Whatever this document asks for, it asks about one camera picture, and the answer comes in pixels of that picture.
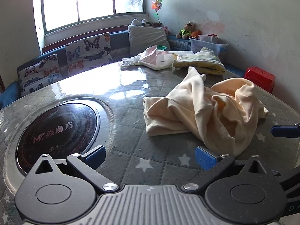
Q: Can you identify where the round black induction cooktop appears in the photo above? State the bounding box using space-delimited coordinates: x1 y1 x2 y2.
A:
15 100 101 176

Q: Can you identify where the crumpled white plastic bag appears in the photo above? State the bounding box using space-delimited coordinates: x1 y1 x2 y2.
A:
120 56 141 70

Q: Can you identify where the brown teddy bear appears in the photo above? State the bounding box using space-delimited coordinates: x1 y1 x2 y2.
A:
176 22 195 40

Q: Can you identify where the small butterfly print cushion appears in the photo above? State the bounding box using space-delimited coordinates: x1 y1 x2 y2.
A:
17 54 64 98

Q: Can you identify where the pink white plastic package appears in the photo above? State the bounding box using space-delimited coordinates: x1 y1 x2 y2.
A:
137 46 175 71

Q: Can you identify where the clear plastic storage box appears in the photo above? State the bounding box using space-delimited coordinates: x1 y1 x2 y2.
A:
189 37 229 61

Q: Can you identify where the grey star quilted table cover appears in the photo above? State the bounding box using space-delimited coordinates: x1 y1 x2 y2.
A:
0 61 300 225

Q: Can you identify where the grey pillow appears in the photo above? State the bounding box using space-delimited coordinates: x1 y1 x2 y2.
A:
128 25 171 57

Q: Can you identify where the blue sofa bench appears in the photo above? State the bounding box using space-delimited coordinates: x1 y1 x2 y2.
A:
0 30 249 106

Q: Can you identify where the yellow floral folded blanket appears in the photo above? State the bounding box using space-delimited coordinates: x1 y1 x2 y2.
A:
173 47 226 75

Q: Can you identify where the red plastic stool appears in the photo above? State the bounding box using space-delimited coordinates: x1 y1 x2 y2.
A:
244 67 276 94

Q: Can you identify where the colourful pinwheel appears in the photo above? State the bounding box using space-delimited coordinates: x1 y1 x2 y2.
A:
150 0 163 26

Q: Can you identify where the white black plush toy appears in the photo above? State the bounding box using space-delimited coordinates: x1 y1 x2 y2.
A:
131 19 162 27

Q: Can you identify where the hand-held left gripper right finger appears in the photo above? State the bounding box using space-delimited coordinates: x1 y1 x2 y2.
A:
182 146 282 191

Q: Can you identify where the large butterfly print cushion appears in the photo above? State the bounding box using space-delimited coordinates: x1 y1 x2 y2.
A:
65 32 113 71

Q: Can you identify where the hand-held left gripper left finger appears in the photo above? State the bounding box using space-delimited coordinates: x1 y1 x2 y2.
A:
28 145 120 194

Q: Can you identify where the window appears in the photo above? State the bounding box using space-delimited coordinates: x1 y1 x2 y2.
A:
33 0 150 37

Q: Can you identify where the cream garment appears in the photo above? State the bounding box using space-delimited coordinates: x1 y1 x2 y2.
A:
143 66 269 157

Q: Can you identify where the small white plastic container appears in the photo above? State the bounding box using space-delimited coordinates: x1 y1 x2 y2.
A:
199 34 219 44

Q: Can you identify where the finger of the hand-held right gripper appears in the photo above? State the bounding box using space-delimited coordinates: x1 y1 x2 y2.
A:
271 125 300 137

